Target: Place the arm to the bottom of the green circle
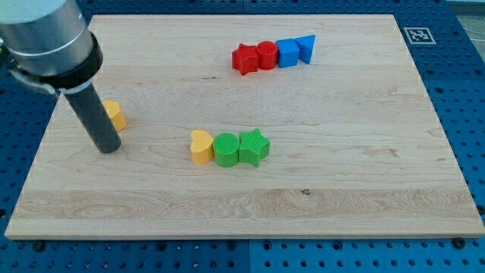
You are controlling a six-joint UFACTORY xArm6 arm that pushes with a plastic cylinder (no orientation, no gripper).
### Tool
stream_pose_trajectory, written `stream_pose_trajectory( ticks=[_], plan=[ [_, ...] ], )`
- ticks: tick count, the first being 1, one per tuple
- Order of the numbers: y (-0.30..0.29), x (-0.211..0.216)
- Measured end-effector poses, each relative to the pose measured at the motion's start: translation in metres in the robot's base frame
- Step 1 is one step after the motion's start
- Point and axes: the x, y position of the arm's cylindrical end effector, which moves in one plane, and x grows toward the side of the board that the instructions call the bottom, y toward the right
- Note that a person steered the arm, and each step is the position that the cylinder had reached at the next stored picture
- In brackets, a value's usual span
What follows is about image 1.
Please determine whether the wooden board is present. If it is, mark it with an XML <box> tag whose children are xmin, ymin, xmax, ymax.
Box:
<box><xmin>5</xmin><ymin>14</ymin><xmax>484</xmax><ymax>240</ymax></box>

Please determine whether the green star block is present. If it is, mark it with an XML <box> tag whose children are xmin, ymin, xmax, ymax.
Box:
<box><xmin>239</xmin><ymin>128</ymin><xmax>271</xmax><ymax>168</ymax></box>

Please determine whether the red star block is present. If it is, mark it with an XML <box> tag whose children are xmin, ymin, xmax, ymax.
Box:
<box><xmin>232</xmin><ymin>43</ymin><xmax>258</xmax><ymax>76</ymax></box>

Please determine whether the blue triangle block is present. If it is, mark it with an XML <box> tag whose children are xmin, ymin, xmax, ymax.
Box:
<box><xmin>295</xmin><ymin>35</ymin><xmax>315</xmax><ymax>64</ymax></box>

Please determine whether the green cylinder block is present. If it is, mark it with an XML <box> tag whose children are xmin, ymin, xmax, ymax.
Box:
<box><xmin>213</xmin><ymin>133</ymin><xmax>239</xmax><ymax>168</ymax></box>

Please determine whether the red cylinder block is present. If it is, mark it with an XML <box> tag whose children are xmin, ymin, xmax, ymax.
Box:
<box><xmin>256</xmin><ymin>41</ymin><xmax>278</xmax><ymax>71</ymax></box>

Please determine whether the white fiducial marker tag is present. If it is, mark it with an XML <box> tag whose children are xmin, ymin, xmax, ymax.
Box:
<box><xmin>403</xmin><ymin>27</ymin><xmax>436</xmax><ymax>45</ymax></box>

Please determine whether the yellow pentagon block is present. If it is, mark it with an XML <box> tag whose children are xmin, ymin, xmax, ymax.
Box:
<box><xmin>102</xmin><ymin>100</ymin><xmax>127</xmax><ymax>132</ymax></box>

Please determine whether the yellow heart block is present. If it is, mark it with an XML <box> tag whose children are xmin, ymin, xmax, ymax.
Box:
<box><xmin>189</xmin><ymin>129</ymin><xmax>214</xmax><ymax>165</ymax></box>

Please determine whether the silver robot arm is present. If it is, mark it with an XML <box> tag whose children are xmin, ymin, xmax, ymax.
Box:
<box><xmin>1</xmin><ymin>0</ymin><xmax>103</xmax><ymax>95</ymax></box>

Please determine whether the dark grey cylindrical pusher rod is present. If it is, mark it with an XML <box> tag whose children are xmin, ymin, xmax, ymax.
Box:
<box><xmin>64</xmin><ymin>83</ymin><xmax>121</xmax><ymax>153</ymax></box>

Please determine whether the blue cube block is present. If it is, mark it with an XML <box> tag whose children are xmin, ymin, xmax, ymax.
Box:
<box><xmin>276</xmin><ymin>38</ymin><xmax>299</xmax><ymax>68</ymax></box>

